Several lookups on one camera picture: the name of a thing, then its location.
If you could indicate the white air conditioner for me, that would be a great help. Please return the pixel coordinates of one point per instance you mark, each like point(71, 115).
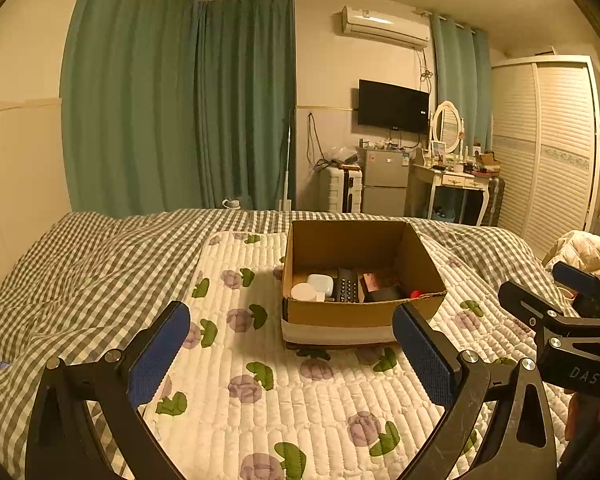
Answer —
point(384, 28)

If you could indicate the floral quilted bed pad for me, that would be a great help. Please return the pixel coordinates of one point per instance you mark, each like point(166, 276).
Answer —
point(239, 403)

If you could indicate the green curtain left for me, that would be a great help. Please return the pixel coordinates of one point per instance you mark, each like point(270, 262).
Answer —
point(170, 104)

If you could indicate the white plastic bottle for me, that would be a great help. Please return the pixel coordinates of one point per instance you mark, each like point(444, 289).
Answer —
point(305, 292)

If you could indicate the white dressing table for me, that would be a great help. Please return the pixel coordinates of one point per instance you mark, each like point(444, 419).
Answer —
point(424, 182)

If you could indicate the white rounded case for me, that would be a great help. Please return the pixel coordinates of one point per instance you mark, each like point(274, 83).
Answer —
point(321, 283)

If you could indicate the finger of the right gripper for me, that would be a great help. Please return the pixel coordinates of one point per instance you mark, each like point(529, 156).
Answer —
point(585, 284)
point(532, 311)

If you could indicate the phone with brown case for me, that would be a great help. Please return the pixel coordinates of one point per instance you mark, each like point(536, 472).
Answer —
point(376, 280)

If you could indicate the white oval vanity mirror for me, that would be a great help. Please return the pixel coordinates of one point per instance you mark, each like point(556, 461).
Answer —
point(447, 130)

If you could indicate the black power adapter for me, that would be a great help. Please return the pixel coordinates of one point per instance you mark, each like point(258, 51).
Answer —
point(389, 293)

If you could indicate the white louvered wardrobe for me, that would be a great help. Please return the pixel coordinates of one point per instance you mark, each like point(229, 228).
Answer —
point(546, 136)

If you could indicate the white puffer jacket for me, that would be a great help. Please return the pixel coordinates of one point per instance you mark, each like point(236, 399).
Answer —
point(578, 249)

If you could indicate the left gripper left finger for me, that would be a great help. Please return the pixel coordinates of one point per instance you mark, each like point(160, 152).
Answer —
point(62, 441)

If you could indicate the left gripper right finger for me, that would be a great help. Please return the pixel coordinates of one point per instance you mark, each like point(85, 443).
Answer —
point(519, 439)

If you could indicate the grey checked duvet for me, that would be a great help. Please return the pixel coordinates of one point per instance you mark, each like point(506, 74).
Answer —
point(87, 286)

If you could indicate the person's right hand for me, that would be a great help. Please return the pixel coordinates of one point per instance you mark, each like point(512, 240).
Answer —
point(578, 404)

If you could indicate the brown cardboard box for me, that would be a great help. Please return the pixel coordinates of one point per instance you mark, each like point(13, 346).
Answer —
point(325, 246)

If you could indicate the green curtain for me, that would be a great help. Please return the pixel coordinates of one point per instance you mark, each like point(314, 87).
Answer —
point(170, 104)
point(464, 74)

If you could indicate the grey mini fridge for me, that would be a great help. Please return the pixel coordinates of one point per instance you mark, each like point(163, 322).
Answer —
point(385, 175)

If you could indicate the white suitcase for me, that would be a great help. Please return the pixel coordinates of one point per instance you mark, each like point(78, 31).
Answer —
point(341, 189)

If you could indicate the black wall television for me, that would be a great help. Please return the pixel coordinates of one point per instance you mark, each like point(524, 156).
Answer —
point(392, 107)

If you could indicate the green curtain right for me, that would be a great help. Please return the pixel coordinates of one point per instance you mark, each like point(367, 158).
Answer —
point(464, 74)

